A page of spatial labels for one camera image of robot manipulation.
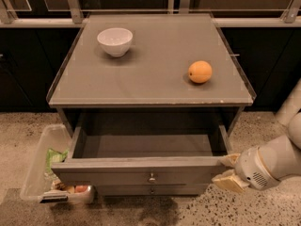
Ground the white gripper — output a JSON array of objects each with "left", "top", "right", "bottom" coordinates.
[{"left": 212, "top": 147, "right": 279, "bottom": 193}]

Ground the grey top drawer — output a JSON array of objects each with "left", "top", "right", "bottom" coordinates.
[{"left": 52, "top": 111, "right": 230, "bottom": 186}]

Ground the grey drawer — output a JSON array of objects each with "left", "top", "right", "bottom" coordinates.
[
  {"left": 52, "top": 111, "right": 230, "bottom": 186},
  {"left": 96, "top": 184, "right": 208, "bottom": 196}
]

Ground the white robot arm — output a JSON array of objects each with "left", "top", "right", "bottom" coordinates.
[{"left": 212, "top": 80, "right": 301, "bottom": 193}]

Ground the grey drawer cabinet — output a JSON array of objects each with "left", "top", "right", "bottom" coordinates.
[{"left": 46, "top": 12, "right": 258, "bottom": 197}]

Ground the grey middle drawer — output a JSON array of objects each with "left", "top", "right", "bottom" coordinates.
[{"left": 96, "top": 184, "right": 208, "bottom": 196}]

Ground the orange fruit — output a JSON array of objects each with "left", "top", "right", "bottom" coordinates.
[{"left": 188, "top": 60, "right": 213, "bottom": 84}]

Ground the red apple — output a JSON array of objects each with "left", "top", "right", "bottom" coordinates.
[{"left": 74, "top": 186, "right": 88, "bottom": 193}]

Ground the white ceramic bowl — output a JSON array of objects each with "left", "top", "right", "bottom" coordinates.
[{"left": 97, "top": 27, "right": 134, "bottom": 57}]

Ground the brown snack packet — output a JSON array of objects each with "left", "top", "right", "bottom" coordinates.
[{"left": 51, "top": 179, "right": 75, "bottom": 194}]

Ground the green snack bag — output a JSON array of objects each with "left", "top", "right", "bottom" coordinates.
[{"left": 45, "top": 149, "right": 68, "bottom": 174}]

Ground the clear plastic bin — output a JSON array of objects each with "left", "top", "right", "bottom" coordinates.
[{"left": 20, "top": 124, "right": 95, "bottom": 203}]

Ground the metal railing frame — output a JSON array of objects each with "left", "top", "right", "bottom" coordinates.
[{"left": 0, "top": 0, "right": 301, "bottom": 26}]

